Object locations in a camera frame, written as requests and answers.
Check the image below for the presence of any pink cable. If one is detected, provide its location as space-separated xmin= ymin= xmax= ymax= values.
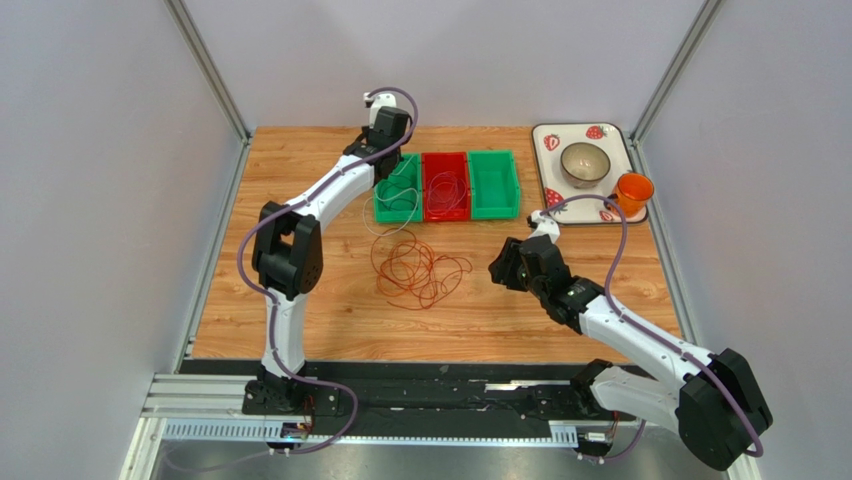
xmin=425 ymin=171 xmax=469 ymax=213

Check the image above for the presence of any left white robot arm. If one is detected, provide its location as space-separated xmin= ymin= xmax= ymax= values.
xmin=246 ymin=106 xmax=418 ymax=408

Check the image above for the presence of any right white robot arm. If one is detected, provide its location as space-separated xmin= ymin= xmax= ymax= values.
xmin=488 ymin=236 xmax=773 ymax=471

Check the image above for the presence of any left green bin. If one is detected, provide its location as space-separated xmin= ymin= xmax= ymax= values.
xmin=373 ymin=153 xmax=424 ymax=224

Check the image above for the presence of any green bin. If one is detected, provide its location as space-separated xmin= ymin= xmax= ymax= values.
xmin=467 ymin=150 xmax=521 ymax=221
xmin=373 ymin=153 xmax=424 ymax=224

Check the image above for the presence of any right green bin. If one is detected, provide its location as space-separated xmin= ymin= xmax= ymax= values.
xmin=467 ymin=150 xmax=521 ymax=221

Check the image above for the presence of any red bin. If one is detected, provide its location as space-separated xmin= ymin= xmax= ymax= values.
xmin=421 ymin=152 xmax=471 ymax=222

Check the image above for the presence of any grey bowl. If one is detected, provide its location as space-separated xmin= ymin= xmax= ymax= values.
xmin=560 ymin=142 xmax=611 ymax=189

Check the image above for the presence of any strawberry pattern tray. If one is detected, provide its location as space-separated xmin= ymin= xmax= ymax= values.
xmin=531 ymin=122 xmax=634 ymax=225

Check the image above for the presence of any orange cup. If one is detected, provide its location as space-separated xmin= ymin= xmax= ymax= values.
xmin=607 ymin=172 xmax=655 ymax=218

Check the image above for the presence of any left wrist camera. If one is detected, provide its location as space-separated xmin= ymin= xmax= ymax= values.
xmin=363 ymin=92 xmax=397 ymax=127

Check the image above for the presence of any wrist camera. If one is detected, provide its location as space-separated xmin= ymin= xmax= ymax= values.
xmin=363 ymin=92 xmax=397 ymax=127
xmin=527 ymin=210 xmax=560 ymax=244

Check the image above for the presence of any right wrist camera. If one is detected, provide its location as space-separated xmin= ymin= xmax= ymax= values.
xmin=527 ymin=210 xmax=560 ymax=244

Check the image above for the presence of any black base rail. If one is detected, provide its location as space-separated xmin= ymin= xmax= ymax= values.
xmin=241 ymin=361 xmax=633 ymax=440

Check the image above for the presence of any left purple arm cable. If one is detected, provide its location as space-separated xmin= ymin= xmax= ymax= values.
xmin=236 ymin=86 xmax=421 ymax=457

